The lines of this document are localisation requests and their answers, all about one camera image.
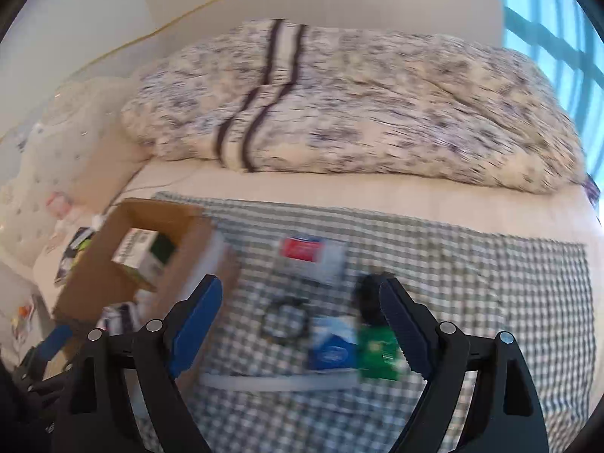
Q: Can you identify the green card pack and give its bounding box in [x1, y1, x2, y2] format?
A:
[357, 326, 403, 381]

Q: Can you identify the grey strip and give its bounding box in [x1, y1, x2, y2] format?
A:
[200, 370, 361, 393]

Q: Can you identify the black round object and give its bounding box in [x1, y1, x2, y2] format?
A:
[353, 274, 387, 327]

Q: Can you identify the blue Vinda tissue pack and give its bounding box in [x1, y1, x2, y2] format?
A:
[308, 315, 357, 371]

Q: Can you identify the dark bead bracelet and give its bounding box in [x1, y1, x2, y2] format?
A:
[260, 295, 311, 345]

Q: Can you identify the white nightstand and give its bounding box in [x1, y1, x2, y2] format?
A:
[1, 264, 52, 368]

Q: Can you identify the brown cardboard box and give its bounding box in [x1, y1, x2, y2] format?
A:
[52, 199, 240, 358]

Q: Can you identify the white green medicine box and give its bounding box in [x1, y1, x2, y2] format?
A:
[112, 228, 175, 287]

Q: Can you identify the white tufted headboard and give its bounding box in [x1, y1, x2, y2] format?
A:
[1, 77, 134, 267]

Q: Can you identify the beige pillow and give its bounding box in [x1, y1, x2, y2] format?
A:
[69, 130, 151, 214]

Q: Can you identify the clear bag red label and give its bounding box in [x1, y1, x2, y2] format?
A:
[276, 235, 347, 287]

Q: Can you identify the floral patterned duvet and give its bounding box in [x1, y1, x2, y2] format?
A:
[122, 18, 586, 194]

